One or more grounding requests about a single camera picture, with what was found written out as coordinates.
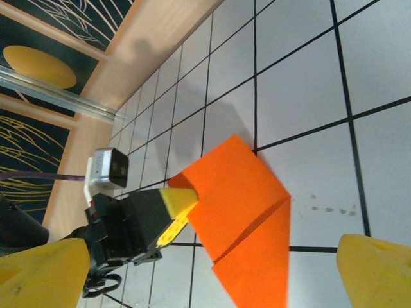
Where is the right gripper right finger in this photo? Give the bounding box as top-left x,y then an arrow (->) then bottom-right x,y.
336,233 -> 411,308

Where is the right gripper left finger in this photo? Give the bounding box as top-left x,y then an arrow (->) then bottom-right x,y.
0,237 -> 91,308

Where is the white grid mat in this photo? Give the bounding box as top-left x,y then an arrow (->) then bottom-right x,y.
108,0 -> 411,308

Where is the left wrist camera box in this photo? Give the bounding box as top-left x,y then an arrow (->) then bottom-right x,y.
82,146 -> 130,201

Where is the aluminium corner post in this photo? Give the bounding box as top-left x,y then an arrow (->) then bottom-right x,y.
0,66 -> 128,124

